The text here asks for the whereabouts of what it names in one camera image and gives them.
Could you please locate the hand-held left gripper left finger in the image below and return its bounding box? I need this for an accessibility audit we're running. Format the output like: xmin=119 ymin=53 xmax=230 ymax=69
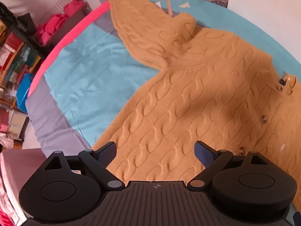
xmin=35 ymin=141 xmax=126 ymax=192

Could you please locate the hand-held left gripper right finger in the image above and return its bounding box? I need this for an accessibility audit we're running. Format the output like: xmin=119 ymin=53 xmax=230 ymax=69
xmin=187 ymin=140 xmax=281 ymax=191

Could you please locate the mustard cable-knit sweater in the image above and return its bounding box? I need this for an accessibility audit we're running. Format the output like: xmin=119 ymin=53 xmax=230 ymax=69
xmin=91 ymin=0 xmax=301 ymax=205

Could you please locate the pile of pink clothes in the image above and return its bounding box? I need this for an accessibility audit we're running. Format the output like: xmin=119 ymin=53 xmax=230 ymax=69
xmin=35 ymin=0 xmax=85 ymax=46

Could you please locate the blue grey printed bed sheet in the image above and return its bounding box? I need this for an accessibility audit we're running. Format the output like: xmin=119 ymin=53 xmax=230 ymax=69
xmin=25 ymin=0 xmax=301 ymax=226

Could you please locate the crumpled white cloth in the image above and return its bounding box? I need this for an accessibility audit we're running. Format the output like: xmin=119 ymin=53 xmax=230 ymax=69
xmin=0 ymin=133 xmax=15 ymax=150

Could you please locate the blue plastic box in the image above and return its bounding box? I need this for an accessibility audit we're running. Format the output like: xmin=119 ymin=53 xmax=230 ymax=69
xmin=16 ymin=73 xmax=36 ymax=114

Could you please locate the row of colourful boxes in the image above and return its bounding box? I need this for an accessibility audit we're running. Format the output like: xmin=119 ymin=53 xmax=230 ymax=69
xmin=0 ymin=20 xmax=43 ymax=144

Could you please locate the black shelf unit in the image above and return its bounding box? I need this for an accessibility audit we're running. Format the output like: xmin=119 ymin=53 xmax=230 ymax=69
xmin=0 ymin=1 xmax=52 ymax=147

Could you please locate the wire basket rack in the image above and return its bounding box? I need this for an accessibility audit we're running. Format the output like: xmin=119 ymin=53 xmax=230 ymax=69
xmin=35 ymin=0 xmax=93 ymax=46

